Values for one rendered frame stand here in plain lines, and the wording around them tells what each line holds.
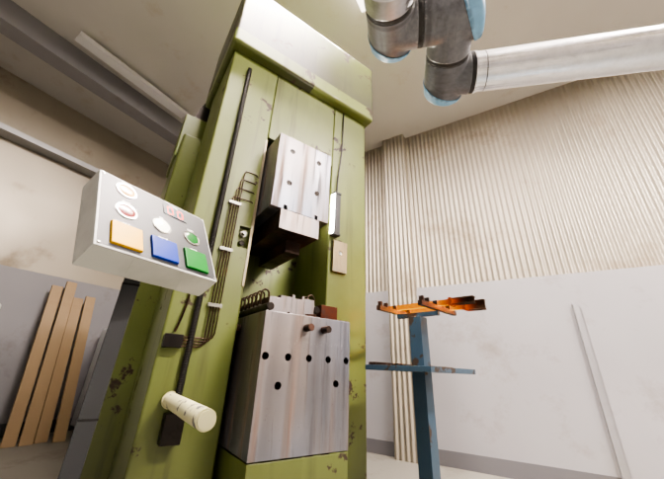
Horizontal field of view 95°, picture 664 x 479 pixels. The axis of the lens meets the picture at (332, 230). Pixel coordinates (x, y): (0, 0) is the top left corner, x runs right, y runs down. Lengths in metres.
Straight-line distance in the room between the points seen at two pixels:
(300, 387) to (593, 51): 1.20
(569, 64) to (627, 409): 2.87
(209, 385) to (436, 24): 1.24
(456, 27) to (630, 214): 3.20
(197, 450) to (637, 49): 1.56
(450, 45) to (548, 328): 2.92
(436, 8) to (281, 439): 1.21
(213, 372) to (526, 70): 1.28
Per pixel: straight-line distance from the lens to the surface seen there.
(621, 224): 3.71
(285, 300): 1.24
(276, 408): 1.16
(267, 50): 2.03
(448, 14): 0.72
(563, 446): 3.39
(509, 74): 0.83
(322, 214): 1.46
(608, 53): 0.90
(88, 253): 0.86
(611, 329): 3.43
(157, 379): 1.25
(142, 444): 1.27
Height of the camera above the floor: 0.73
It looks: 25 degrees up
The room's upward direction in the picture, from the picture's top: 2 degrees clockwise
